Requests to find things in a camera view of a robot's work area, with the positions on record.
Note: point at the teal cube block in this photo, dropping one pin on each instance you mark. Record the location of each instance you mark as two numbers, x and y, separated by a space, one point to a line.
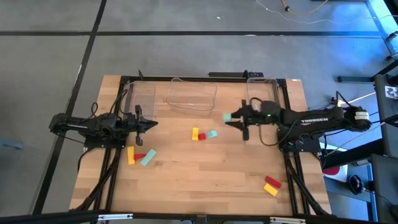
227 117

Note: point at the teal triangle block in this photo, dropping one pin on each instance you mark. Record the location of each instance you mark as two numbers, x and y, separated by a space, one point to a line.
211 134

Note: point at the black aluminium table frame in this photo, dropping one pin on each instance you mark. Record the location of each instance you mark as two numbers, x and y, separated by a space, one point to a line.
230 80

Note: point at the black desk foot bar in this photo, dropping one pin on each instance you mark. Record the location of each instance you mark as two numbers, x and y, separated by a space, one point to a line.
354 79

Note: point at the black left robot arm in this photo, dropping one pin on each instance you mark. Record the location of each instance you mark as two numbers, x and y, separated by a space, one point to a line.
81 124

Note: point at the long teal block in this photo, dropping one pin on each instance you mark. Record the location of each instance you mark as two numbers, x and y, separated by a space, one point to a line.
148 157

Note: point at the red round object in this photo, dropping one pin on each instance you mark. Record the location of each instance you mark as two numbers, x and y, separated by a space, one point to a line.
332 171

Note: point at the clear plastic bin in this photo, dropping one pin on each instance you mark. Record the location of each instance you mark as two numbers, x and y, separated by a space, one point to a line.
191 93
261 90

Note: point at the silver aluminium extrusion piece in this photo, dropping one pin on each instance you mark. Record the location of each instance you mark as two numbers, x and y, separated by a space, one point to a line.
115 216
287 220

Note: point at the red rectangular block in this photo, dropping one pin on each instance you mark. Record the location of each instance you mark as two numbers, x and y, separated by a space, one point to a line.
273 182

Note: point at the red wedge block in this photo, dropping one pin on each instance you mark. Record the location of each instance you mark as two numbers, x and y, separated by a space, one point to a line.
138 156

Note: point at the clear bin with paper label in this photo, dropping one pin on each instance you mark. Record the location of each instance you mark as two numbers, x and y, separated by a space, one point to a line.
146 93

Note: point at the black overhead beam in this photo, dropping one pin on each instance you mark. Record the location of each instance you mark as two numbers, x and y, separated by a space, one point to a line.
46 217

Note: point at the yellow arch block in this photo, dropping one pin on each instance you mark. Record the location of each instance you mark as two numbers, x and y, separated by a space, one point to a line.
195 133

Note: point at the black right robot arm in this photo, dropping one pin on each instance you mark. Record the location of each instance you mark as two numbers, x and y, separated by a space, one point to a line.
314 119

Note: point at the black bar-shaped box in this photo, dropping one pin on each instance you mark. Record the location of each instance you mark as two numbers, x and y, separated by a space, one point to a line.
230 74

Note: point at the black headphones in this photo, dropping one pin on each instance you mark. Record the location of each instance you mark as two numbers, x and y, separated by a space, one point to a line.
353 183

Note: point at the red half-round block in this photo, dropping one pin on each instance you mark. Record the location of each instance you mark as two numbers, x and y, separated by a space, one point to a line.
202 137

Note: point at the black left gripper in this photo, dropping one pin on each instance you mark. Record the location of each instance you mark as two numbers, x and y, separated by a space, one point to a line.
130 123

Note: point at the yellow rectangular block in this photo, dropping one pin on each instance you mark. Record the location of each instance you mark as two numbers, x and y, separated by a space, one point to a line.
270 189

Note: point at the long yellow plank block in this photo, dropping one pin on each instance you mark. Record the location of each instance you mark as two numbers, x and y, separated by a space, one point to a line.
131 155

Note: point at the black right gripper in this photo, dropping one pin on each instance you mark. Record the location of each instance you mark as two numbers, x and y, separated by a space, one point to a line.
253 116

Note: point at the dark grey desk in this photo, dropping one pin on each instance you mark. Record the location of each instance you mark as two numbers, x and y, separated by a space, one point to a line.
387 193

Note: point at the black desk with marker tag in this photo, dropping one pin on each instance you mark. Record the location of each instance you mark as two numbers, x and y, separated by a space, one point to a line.
385 133

